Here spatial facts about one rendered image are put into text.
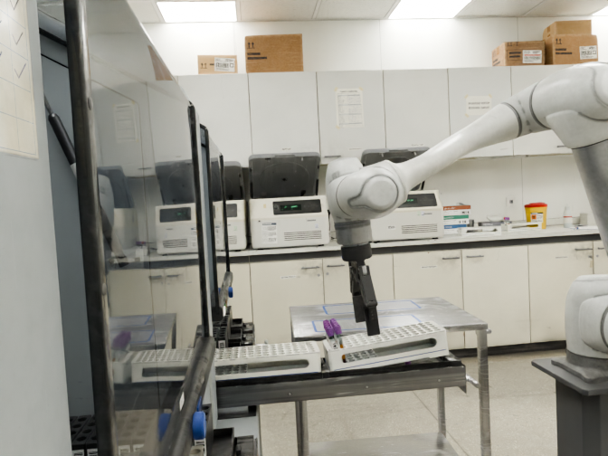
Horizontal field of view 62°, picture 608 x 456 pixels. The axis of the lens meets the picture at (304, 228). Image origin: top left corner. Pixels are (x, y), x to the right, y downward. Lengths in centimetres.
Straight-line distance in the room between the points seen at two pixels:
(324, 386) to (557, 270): 316
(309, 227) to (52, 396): 330
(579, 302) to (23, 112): 148
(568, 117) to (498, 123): 17
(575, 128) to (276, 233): 254
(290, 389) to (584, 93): 92
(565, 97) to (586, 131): 9
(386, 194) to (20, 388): 85
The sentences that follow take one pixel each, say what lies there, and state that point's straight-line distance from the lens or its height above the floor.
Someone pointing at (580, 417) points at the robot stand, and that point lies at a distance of 166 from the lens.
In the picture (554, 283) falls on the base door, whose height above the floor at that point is 52.
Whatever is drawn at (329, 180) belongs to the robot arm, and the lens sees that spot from 121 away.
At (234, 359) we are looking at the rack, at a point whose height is 86.
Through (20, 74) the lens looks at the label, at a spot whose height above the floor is 129.
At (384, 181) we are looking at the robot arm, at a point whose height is 126.
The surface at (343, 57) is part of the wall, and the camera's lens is 438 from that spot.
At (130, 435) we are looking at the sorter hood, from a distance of 39.
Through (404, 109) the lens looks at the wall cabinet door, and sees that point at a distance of 405.
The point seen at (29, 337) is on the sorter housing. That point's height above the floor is 117.
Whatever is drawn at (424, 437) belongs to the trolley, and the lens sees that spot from 218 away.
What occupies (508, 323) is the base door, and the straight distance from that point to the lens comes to 408.
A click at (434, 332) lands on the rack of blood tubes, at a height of 89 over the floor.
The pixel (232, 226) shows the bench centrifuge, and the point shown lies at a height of 108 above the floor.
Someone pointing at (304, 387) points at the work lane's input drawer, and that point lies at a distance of 124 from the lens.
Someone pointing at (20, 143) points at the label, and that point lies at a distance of 27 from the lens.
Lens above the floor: 122
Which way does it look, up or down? 3 degrees down
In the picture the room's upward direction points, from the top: 3 degrees counter-clockwise
